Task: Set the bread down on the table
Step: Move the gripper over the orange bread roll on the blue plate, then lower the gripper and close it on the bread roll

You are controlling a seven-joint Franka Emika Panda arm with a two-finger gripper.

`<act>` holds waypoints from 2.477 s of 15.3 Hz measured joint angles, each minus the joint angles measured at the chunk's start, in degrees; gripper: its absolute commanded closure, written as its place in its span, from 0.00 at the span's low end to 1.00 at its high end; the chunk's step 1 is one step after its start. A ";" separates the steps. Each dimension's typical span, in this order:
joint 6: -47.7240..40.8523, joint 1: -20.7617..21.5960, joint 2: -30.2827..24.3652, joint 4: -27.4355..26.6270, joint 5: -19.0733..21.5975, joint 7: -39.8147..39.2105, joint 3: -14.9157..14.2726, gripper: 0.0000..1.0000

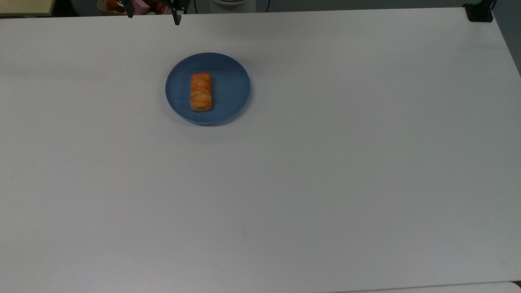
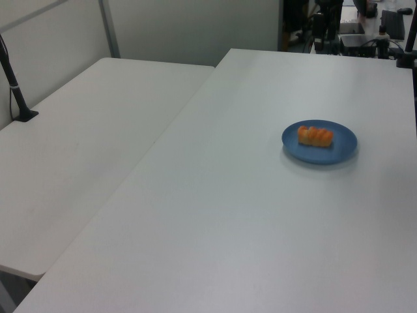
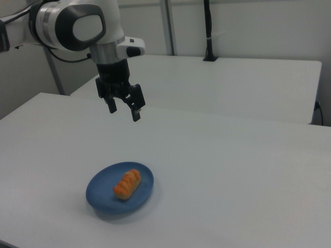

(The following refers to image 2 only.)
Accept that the orange twisted bread roll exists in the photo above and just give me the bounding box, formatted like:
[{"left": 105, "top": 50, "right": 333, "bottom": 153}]
[{"left": 297, "top": 125, "right": 334, "bottom": 147}]

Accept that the white side table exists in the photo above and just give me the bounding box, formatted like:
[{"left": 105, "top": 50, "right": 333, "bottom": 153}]
[{"left": 0, "top": 57, "right": 216, "bottom": 282}]

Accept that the blue round plate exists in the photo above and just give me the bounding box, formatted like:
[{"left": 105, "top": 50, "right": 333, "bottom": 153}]
[{"left": 281, "top": 119, "right": 358, "bottom": 165}]

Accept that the dark tripod equipment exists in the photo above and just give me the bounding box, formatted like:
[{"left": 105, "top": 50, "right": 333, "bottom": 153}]
[{"left": 311, "top": 12, "right": 328, "bottom": 53}]

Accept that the dark upright stand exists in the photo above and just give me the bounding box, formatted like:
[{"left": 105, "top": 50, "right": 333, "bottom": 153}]
[{"left": 326, "top": 0, "right": 338, "bottom": 42}]

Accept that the black electronics box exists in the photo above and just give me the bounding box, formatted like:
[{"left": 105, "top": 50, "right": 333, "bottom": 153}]
[{"left": 339, "top": 34, "right": 381, "bottom": 57}]

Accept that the dark laptop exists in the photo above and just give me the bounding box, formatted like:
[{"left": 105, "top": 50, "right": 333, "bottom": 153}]
[{"left": 380, "top": 9, "right": 406, "bottom": 40}]

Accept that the grey metal partition post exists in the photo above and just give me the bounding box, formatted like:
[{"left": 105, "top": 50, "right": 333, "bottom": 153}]
[{"left": 98, "top": 0, "right": 121, "bottom": 59}]

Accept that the black camera pole with base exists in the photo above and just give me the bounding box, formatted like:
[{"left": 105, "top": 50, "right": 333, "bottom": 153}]
[{"left": 0, "top": 34, "right": 39, "bottom": 123}]

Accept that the thin black cable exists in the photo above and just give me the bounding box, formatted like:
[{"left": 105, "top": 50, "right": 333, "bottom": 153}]
[{"left": 8, "top": 86, "right": 16, "bottom": 121}]

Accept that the black clamp camera stand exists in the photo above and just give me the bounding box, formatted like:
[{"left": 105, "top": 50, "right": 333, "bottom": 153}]
[{"left": 395, "top": 19, "right": 417, "bottom": 69}]

